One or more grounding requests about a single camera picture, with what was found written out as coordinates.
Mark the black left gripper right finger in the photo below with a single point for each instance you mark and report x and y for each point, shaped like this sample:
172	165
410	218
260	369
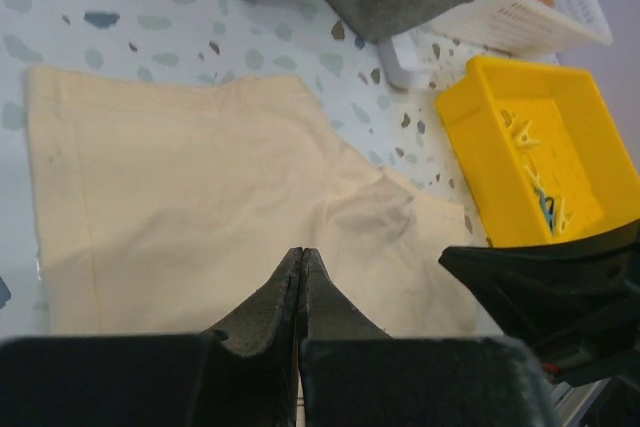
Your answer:
355	374

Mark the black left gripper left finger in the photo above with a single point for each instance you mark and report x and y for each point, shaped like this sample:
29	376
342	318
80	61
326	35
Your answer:
241	371

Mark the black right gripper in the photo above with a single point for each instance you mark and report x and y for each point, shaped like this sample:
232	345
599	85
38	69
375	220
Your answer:
575	304

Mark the teal clothespin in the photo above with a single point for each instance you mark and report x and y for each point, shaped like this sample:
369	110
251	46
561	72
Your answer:
547	205

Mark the yellow plastic tray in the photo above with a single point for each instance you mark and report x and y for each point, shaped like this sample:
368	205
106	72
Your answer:
582	156

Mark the pile of cream clothespins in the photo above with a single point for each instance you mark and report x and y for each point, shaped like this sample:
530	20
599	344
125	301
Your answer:
523	142

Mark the white plastic basket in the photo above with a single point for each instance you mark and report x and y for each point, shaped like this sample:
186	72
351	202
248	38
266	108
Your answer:
525	27

